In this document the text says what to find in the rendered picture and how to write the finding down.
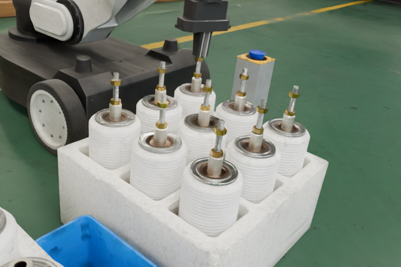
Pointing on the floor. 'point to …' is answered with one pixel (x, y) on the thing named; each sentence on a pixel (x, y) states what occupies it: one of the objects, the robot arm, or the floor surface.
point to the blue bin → (90, 246)
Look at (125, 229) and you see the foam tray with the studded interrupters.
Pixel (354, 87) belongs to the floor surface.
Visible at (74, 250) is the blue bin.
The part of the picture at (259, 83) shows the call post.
